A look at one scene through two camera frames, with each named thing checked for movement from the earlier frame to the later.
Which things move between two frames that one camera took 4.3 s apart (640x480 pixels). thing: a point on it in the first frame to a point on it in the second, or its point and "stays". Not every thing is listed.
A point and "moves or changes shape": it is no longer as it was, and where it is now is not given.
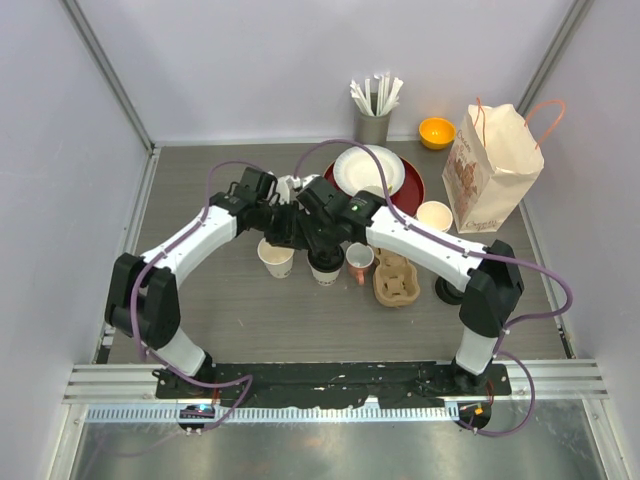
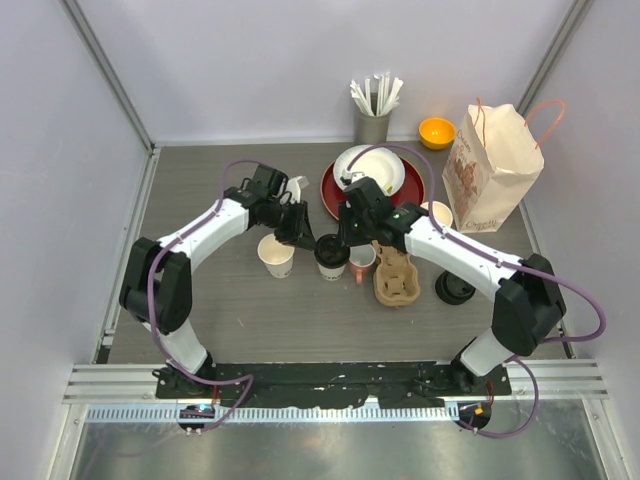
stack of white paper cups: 436,214 stays
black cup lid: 327,260 moves or changes shape
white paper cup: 324,278 moves or changes shape
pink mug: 359,259 stays
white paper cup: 278,261 stays
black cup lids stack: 448,292 stays
